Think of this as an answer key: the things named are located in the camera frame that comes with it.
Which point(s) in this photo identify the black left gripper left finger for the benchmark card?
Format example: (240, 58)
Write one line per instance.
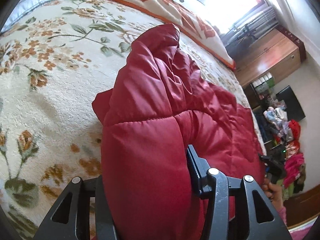
(68, 218)

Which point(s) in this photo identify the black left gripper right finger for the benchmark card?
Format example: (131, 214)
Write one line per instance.
(237, 207)

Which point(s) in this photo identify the red quilted puffer jacket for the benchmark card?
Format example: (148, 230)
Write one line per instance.
(158, 106)

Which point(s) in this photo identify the pink sleeve right forearm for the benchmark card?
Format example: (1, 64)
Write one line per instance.
(282, 213)

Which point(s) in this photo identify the pile of colourful clothes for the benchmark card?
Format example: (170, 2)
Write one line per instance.
(287, 133)

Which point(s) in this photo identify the person's right hand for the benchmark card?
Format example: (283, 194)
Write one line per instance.
(273, 193)

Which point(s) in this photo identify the wooden cabinet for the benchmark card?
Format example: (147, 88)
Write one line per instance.
(279, 53)

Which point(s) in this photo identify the grey striped curtain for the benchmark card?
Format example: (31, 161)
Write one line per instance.
(254, 27)

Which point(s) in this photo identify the cream floral bed blanket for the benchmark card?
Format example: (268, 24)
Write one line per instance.
(54, 62)

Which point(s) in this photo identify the orange floral folded blanket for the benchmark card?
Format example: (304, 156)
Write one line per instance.
(189, 23)

